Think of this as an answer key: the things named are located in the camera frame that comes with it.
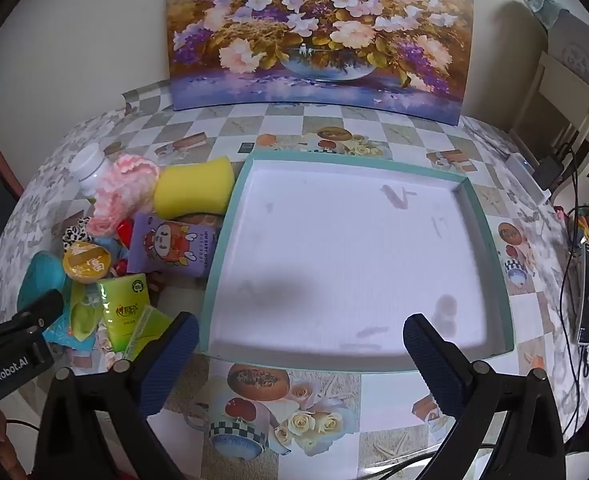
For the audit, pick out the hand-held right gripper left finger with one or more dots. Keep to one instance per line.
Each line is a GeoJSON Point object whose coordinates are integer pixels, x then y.
{"type": "Point", "coordinates": [169, 360]}

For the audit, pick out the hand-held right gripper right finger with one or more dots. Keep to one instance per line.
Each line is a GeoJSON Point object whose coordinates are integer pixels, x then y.
{"type": "Point", "coordinates": [434, 365]}

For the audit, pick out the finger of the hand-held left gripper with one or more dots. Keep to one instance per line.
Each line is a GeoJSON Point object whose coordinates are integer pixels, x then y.
{"type": "Point", "coordinates": [37, 312]}

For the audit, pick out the leopard print scrunchie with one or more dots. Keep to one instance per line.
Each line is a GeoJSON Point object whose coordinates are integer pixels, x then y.
{"type": "Point", "coordinates": [74, 234]}

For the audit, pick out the peach fabric scrunchie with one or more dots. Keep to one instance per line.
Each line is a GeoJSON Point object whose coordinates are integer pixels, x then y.
{"type": "Point", "coordinates": [102, 226]}

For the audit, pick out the teal rimmed white tray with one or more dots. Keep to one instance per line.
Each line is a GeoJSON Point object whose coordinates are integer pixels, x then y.
{"type": "Point", "coordinates": [344, 260]}

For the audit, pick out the pink white fluffy cloth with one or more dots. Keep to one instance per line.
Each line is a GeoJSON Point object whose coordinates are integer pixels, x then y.
{"type": "Point", "coordinates": [127, 180]}

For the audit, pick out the yellow sponge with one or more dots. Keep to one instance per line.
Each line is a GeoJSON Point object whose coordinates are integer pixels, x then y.
{"type": "Point", "coordinates": [194, 190]}

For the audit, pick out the person's left hand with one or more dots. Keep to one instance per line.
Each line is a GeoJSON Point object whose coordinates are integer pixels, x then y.
{"type": "Point", "coordinates": [7, 440]}

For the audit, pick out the teal rounded sponge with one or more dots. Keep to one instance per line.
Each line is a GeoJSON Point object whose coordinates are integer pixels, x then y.
{"type": "Point", "coordinates": [42, 275]}

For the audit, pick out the blue green snack packet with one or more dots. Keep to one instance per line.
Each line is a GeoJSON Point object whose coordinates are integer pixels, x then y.
{"type": "Point", "coordinates": [74, 320]}

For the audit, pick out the checked printed tablecloth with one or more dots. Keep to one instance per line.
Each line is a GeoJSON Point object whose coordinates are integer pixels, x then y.
{"type": "Point", "coordinates": [399, 410]}

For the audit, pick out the green tissue packet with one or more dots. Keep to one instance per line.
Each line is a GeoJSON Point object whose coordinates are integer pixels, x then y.
{"type": "Point", "coordinates": [122, 310]}

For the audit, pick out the yellow jelly cup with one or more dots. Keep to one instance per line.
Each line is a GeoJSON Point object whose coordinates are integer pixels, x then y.
{"type": "Point", "coordinates": [87, 262]}

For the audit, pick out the purple wet wipes packet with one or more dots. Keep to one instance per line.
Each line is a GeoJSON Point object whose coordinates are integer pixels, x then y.
{"type": "Point", "coordinates": [174, 245]}

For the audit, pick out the red small packet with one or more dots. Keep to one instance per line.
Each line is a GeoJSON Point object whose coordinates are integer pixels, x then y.
{"type": "Point", "coordinates": [124, 232]}

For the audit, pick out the white plastic bottle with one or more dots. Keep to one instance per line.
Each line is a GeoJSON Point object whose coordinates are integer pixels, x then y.
{"type": "Point", "coordinates": [89, 165]}

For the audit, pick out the black smartphone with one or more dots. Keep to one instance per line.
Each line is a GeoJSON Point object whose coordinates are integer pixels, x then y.
{"type": "Point", "coordinates": [588, 295]}

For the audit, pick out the white power strip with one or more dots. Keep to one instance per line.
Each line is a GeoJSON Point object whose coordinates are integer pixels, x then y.
{"type": "Point", "coordinates": [524, 170]}

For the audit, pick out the black power adapter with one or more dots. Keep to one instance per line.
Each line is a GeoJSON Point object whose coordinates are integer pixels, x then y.
{"type": "Point", "coordinates": [549, 170]}

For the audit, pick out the white wooden chair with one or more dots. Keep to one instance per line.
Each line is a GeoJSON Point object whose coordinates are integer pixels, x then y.
{"type": "Point", "coordinates": [569, 85]}

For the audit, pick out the flower painting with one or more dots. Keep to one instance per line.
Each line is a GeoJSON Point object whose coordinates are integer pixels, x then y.
{"type": "Point", "coordinates": [324, 35]}

